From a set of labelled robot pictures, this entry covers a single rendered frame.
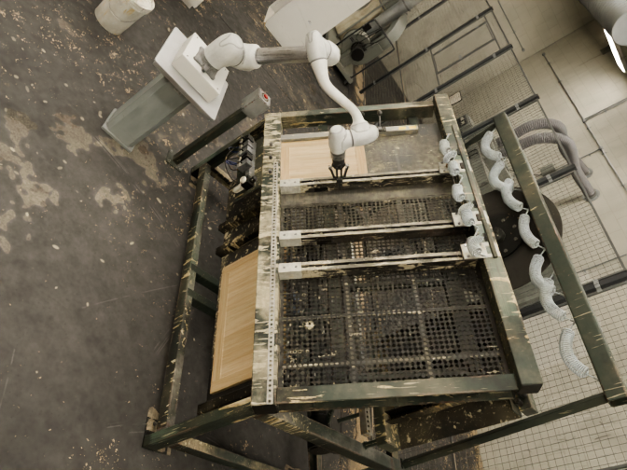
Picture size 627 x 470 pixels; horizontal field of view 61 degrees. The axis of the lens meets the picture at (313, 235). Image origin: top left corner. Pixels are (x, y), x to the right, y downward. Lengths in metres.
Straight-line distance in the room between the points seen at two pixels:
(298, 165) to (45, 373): 1.90
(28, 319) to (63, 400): 0.43
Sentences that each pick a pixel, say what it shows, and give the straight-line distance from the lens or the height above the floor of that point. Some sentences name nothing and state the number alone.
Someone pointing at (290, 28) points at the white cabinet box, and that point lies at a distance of 7.40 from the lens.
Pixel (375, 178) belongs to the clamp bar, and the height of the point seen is 1.42.
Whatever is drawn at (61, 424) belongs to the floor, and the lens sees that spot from 2.92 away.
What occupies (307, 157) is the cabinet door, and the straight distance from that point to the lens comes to 3.60.
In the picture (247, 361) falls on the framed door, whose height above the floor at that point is 0.53.
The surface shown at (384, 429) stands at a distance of 3.12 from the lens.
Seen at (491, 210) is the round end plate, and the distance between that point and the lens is 3.79.
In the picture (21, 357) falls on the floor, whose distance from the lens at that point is 2.90.
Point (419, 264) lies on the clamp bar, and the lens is 2.92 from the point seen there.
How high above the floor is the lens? 2.44
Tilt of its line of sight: 27 degrees down
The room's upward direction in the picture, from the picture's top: 62 degrees clockwise
